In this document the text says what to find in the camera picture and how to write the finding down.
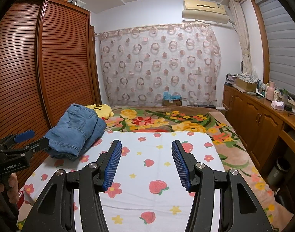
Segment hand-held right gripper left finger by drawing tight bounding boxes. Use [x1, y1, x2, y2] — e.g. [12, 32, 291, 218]
[29, 139, 122, 232]

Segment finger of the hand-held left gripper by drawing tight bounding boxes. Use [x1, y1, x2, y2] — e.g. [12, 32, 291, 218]
[21, 136, 49, 154]
[0, 130, 35, 150]

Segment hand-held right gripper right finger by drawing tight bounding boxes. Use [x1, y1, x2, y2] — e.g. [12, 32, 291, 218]
[171, 139, 274, 232]

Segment blue denim pants embroidered pocket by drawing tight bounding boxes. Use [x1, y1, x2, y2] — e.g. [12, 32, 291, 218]
[44, 123, 90, 162]

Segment blue denim pants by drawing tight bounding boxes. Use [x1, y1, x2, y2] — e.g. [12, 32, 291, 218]
[63, 103, 107, 148]

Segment person's left hand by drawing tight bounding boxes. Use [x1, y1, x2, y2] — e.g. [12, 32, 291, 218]
[0, 172, 19, 200]

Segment white strawberry print sheet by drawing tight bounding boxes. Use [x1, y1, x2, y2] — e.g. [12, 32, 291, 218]
[22, 130, 231, 232]

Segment yellow plush toy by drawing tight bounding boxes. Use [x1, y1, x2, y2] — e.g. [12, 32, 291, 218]
[85, 104, 115, 121]

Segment brown slatted wooden wardrobe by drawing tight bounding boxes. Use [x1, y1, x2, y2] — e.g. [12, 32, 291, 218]
[0, 0, 102, 189]

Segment low wooden cabinet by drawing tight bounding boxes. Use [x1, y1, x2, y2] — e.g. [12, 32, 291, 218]
[222, 83, 295, 206]

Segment grey trash bin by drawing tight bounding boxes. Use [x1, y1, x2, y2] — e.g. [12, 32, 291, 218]
[267, 157, 290, 186]

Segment cardboard box with patterned cloth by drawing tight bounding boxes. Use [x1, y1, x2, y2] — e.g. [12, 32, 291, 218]
[235, 74, 259, 92]

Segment pink thermos jug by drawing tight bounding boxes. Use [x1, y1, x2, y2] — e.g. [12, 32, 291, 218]
[265, 81, 275, 100]

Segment beige tied side curtain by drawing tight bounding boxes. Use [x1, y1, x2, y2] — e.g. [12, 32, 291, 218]
[228, 0, 253, 74]

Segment grey window blind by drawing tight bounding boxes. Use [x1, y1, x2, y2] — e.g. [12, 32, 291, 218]
[255, 0, 295, 102]

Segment sheer ring pattern curtain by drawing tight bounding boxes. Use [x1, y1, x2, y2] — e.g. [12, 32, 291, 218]
[95, 24, 222, 107]

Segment wooden window frame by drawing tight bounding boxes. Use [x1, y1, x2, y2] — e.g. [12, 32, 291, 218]
[250, 0, 295, 84]

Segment beige wall air conditioner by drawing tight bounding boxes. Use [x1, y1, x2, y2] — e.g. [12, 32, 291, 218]
[182, 0, 229, 24]

